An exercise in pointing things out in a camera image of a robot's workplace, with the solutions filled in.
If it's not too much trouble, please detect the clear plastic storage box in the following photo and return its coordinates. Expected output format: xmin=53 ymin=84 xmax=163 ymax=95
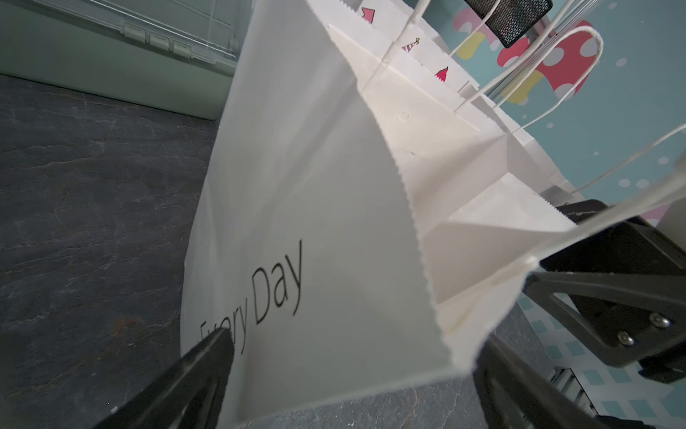
xmin=1 ymin=0 xmax=253 ymax=120

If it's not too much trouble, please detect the paper bag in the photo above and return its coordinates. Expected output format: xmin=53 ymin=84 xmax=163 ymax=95
xmin=449 ymin=0 xmax=686 ymax=199
xmin=180 ymin=1 xmax=685 ymax=428

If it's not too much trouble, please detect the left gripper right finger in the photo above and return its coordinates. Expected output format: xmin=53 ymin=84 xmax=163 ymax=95
xmin=473 ymin=334 xmax=604 ymax=428

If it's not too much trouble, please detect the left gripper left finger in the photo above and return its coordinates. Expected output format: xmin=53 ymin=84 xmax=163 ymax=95
xmin=96 ymin=328 xmax=235 ymax=428

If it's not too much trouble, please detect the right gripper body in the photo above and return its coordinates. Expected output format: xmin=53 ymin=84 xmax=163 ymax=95
xmin=523 ymin=216 xmax=685 ymax=384

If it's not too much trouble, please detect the black wire mesh basket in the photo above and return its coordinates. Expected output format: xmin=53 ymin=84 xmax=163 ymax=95
xmin=466 ymin=0 xmax=553 ymax=48

